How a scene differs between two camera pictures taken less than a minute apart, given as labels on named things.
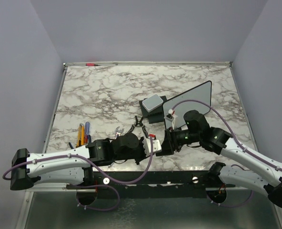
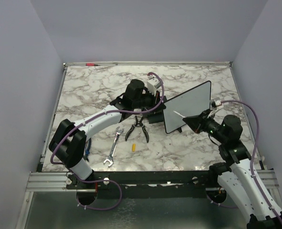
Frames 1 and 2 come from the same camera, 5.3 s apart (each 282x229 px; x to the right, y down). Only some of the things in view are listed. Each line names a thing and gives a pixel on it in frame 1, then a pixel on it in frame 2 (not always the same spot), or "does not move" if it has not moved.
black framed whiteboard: x=202 y=92 does not move
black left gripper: x=144 y=156 → x=156 y=98
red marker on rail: x=91 y=64 does not move
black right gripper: x=170 y=143 → x=202 y=119
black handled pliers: x=138 y=122 does not move
